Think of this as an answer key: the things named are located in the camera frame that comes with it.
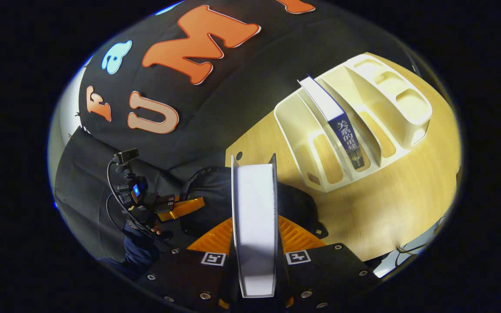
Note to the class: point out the white bookshelf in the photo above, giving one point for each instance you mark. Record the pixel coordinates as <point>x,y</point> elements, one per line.
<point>302,126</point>

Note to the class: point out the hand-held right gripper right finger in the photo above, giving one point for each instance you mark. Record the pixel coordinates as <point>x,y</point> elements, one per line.
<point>320,278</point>

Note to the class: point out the blue spine book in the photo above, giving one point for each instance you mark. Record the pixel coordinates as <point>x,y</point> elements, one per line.
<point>346,134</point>

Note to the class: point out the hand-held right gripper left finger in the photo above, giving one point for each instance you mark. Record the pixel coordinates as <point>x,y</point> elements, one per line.
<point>181,274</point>

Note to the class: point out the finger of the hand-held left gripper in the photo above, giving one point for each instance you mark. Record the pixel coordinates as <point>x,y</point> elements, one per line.
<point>185,206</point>

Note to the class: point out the black schoolbag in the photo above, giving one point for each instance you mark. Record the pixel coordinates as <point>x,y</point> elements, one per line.
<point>207,195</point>

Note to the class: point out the black backdrop cloth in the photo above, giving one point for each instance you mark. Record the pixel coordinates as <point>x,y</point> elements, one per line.
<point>242,87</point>

